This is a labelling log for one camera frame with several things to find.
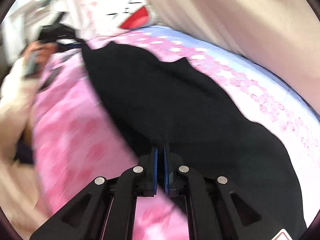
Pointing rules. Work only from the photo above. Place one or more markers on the beige curtain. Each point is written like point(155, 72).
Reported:
point(280, 35)

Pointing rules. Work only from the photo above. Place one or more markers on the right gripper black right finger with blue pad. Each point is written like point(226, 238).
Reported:
point(173, 185)

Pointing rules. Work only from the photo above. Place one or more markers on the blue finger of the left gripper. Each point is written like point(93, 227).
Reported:
point(68, 46)

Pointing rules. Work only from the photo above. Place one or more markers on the white cartoon face pillow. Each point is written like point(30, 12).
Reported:
point(107, 18)

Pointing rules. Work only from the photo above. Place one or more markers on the black pants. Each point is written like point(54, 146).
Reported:
point(155, 103)

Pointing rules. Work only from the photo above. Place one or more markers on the pink rose bedspread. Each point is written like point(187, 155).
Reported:
point(75, 139)

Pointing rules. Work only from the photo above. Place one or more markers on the person's left hand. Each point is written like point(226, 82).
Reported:
point(35, 57)

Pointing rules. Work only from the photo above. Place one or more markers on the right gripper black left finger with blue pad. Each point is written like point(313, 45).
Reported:
point(147, 181)

